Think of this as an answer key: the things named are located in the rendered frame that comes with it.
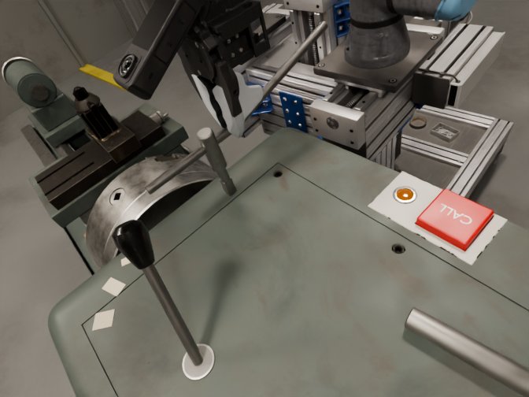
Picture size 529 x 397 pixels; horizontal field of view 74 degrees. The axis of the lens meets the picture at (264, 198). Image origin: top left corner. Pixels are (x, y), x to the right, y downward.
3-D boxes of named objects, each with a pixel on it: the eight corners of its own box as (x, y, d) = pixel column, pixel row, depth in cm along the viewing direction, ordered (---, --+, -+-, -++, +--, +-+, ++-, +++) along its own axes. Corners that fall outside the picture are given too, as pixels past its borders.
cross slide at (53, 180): (166, 135, 126) (160, 125, 123) (57, 210, 113) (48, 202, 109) (144, 119, 137) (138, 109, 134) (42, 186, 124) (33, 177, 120)
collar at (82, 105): (104, 102, 111) (98, 94, 109) (81, 115, 109) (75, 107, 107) (94, 94, 116) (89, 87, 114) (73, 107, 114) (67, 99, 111)
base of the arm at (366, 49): (365, 32, 93) (364, -8, 85) (421, 40, 84) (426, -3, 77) (332, 62, 87) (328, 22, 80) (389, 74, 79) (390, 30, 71)
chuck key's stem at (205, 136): (229, 199, 52) (201, 140, 44) (220, 192, 53) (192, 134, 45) (240, 190, 53) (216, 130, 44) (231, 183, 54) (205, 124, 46)
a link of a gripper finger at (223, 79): (250, 114, 42) (225, 42, 36) (240, 121, 41) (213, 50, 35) (227, 104, 45) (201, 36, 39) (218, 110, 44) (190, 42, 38)
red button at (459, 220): (491, 220, 41) (495, 209, 40) (463, 254, 39) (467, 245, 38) (442, 197, 45) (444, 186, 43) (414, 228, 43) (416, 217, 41)
